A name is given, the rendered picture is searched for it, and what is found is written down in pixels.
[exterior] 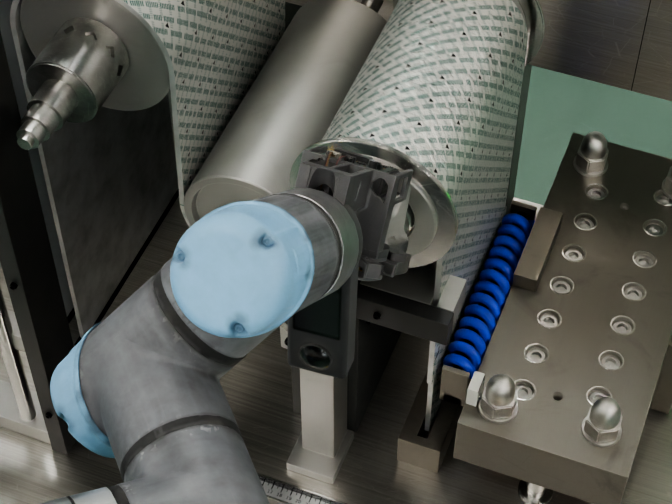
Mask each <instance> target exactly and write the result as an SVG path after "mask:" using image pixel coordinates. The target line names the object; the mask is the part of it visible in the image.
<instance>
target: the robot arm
mask: <svg viewBox="0 0 672 504"><path fill-rule="evenodd" d="M327 149H328V146H325V145H323V146H319V147H314V148H310V149H305V150H303V154H302V158H301V162H300V166H299V171H298V175H297V179H296V183H295V188H294V189H290V190H287V191H283V192H280V193H276V194H273V195H269V196H265V197H262V198H258V199H255V200H251V201H241V202H234V203H231V204H227V205H224V206H221V207H219V208H217V209H215V210H213V211H211V212H210V213H208V214H207V215H205V216H204V217H202V218H201V219H200V220H199V221H197V222H196V223H194V224H193V225H192V226H191V227H190V228H189V229H188V230H187V231H186V232H185V233H184V234H183V236H182V237H181V238H180V240H179V242H178V243H177V246H176V249H175V251H174V254H173V257H172V258H171V259H170V260H169V261H167V262H166V263H165V264H164V265H163V267H162V268H161V269H160V270H159V271H158V272H157V273H156V274H155V275H153V276H152V277H151V278H150V279H149V280H148V281H147V282H146V283H145V284H143V285H142V286H141V287H140V288H139V289H138V290H137V291H136V292H134V293H133V294H132V295H131V296H130V297H129V298H128V299H127V300H126V301H124V302H123V303H122V304H121V305H120V306H119V307H118V308H117V309H116V310H114V311H113V312H112V313H111V314H110V315H109V316H108V317H107V318H106V319H104V320H103V321H102V322H100V323H98V324H96V325H94V326H93V327H92V328H90V329H89V330H88V331H87V332H86V333H85V334H84V336H83V337H82V339H81V340H80V341H79V342H78V343H77V344H76V345H75V346H74V347H73V348H72V349H71V350H70V352H69V354H68V355H67V356H66V357H65V358H64V359H63V360H62V361H61V362H60V363H59V364H58V365H57V367H56V368H55V370H54V372H53V374H52V377H51V382H50V394H51V399H52V403H53V406H54V409H55V411H56V413H57V415H58V416H59V417H60V418H62V419H63V420H65V421H66V423H67V424H68V431H69V433H70V434H71V435H72V436H73V437H74V438H75V439H76V440H77V441H78V442H79V443H81V444H82V445H83V446H84V447H86V448H87V449H89V450H90V451H92V452H94V453H96V454H98V455H100V456H103V457H107V458H115V459H116V462H117V465H118V468H119V471H120V474H121V478H122V480H123V483H120V484H117V485H115V486H111V487H103V488H99V489H95V490H91V491H87V492H83V493H79V494H75V495H71V496H67V497H63V498H59V499H55V500H51V501H47V502H43V503H39V504H270V503H269V501H268V498H267V496H266V493H265V491H264V489H263V486H262V484H261V481H260V479H259V476H258V474H257V472H256V469H255V467H254V464H253V462H252V460H251V457H250V455H249V452H248V450H247V448H246V445H245V443H244V440H243V438H242V435H241V432H240V429H239V427H238V425H237V422H236V420H235V417H234V415H233V413H232V410H231V408H230V405H229V403H228V401H227V398H226V396H225V393H224V391H223V389H222V386H221V384H220V378H221V377H222V376H224V375H225V374H226V373H227V372H228V371H229V370H231V369H232V368H233V367H234V366H235V365H236V364H237V363H239V362H240V361H241V360H242V359H243V358H245V357H246V355H247V354H248V353H249V352H250V351H251V350H252V349H254V348H255V347H256V346H257V345H258V344H259V343H261V342H262V341H263V340H264V339H265V338H266V337H268V336H269V335H270V334H271V333H272V332H273V331H275V330H276V329H277V328H278V327H279V326H280V325H282V324H283V323H284V322H285V321H286V320H288V351H287V361H288V363H289V365H291V366H293V367H297V368H300V369H304V370H308V371H312V372H316V373H320V374H324V375H328V376H332V377H336V378H340V379H343V378H345V377H346V376H347V374H348V372H349V369H350V367H351V365H352V363H353V360H354V352H355V330H356V308H357V286H358V280H360V281H376V280H381V279H382V276H383V275H386V276H389V277H394V276H395V275H400V274H404V273H406V272H407V271H408V267H409V263H410V259H411V254H407V253H406V251H407V247H408V242H409V240H408V238H407V234H406V233H405V231H404V224H405V218H406V213H407V208H408V203H409V198H410V192H411V185H410V182H411V178H412V174H413V170H411V169H409V170H406V171H403V172H399V171H398V170H399V169H396V168H393V167H391V166H390V167H389V166H385V165H382V164H381V162H378V161H375V160H372V159H373V157H370V156H366V155H362V154H359V153H355V152H352V151H348V150H345V149H341V148H335V149H334V150H333V151H332V150H327ZM402 178H404V180H403V184H402V188H401V192H400V194H399V196H398V197H396V193H397V189H398V185H399V181H400V179H402ZM395 197H396V198H395ZM394 205H395V206H394Z"/></svg>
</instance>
